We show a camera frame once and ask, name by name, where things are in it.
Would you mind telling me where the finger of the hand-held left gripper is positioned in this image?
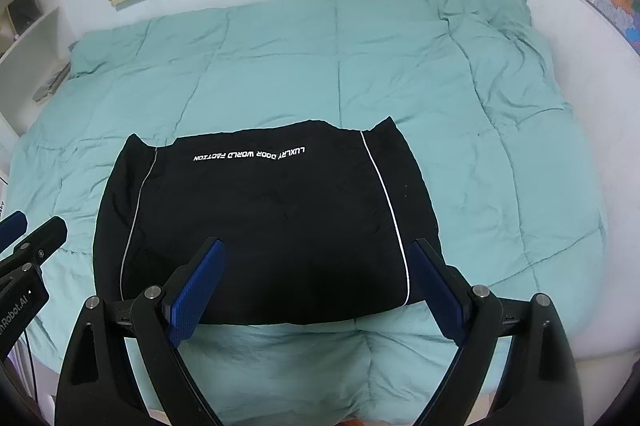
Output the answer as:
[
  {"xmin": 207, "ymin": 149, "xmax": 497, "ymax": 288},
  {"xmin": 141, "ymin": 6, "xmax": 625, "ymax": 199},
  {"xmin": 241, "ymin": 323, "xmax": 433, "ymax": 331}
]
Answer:
[
  {"xmin": 0, "ymin": 211, "xmax": 28, "ymax": 249},
  {"xmin": 0, "ymin": 216, "xmax": 68, "ymax": 279}
]

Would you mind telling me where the white bookshelf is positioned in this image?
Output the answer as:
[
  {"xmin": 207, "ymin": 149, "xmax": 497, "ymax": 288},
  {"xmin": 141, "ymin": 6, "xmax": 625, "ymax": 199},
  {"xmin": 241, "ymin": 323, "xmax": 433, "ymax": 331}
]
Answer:
[{"xmin": 0, "ymin": 0, "xmax": 76, "ymax": 137}]

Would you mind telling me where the stack of books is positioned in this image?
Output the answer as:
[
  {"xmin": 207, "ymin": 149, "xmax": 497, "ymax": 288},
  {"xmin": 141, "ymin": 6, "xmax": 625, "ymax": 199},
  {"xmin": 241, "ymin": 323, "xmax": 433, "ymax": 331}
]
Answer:
[{"xmin": 32, "ymin": 61, "xmax": 73, "ymax": 103}]

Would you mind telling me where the grey box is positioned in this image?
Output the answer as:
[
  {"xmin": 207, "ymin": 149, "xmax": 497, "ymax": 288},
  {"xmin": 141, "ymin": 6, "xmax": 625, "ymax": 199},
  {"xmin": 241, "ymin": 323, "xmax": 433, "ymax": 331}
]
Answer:
[{"xmin": 6, "ymin": 0, "xmax": 41, "ymax": 34}]

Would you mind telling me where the white mattress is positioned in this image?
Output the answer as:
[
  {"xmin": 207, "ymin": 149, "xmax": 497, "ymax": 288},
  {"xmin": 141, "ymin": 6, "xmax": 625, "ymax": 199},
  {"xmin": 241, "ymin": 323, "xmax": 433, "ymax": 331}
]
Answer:
[{"xmin": 545, "ymin": 36, "xmax": 640, "ymax": 364}]

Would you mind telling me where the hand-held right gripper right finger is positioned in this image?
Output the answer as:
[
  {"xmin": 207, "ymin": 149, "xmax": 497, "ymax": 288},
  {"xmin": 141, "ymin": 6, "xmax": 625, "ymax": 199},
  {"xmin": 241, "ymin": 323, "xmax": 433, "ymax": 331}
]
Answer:
[{"xmin": 409, "ymin": 237, "xmax": 586, "ymax": 426}]

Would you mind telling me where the teal quilt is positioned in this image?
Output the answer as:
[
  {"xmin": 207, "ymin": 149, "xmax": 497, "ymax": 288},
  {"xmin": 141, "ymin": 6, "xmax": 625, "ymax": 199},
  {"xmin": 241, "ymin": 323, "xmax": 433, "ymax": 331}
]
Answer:
[{"xmin": 0, "ymin": 0, "xmax": 608, "ymax": 426}]

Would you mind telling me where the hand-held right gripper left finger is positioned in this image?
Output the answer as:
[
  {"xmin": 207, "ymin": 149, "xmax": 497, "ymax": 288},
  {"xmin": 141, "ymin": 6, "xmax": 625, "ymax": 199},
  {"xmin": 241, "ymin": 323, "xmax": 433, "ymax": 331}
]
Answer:
[{"xmin": 54, "ymin": 237, "xmax": 228, "ymax": 426}]

